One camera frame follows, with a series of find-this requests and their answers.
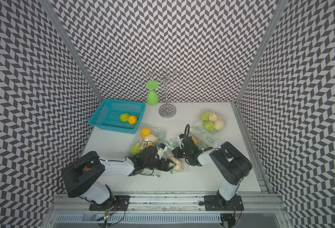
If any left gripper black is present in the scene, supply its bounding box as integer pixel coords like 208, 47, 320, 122
145, 158, 177, 172

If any zip-top bag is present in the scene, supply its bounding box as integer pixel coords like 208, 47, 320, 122
190, 108, 226, 149
127, 127, 172, 177
162, 134, 213, 174

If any cream pear bag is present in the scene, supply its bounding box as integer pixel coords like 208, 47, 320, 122
145, 134, 158, 144
171, 157, 185, 173
209, 113, 219, 122
214, 119, 225, 131

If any yellow pear bag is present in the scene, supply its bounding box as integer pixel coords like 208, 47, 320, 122
192, 137, 198, 146
128, 116, 138, 125
141, 128, 151, 139

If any green pear bag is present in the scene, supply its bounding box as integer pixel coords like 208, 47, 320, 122
119, 113, 130, 123
130, 141, 143, 155
203, 121, 215, 131
200, 111, 210, 122

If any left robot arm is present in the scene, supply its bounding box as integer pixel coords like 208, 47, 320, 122
61, 146, 174, 205

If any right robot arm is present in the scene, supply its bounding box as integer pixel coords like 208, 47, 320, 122
172, 134, 253, 201

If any chrome glass holder stand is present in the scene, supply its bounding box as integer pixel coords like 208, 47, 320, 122
148, 67, 182, 119

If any green plastic wine glass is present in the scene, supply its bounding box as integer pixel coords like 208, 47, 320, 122
146, 80, 159, 106

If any teal plastic basket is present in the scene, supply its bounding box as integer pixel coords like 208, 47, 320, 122
89, 99, 146, 134

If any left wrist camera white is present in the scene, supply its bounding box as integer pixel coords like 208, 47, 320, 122
157, 143, 168, 159

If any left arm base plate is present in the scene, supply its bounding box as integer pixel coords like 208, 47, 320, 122
89, 195, 130, 211

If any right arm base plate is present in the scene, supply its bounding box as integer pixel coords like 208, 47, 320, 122
204, 195, 244, 211

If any aluminium front rail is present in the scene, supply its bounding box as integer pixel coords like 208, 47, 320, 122
49, 192, 286, 213

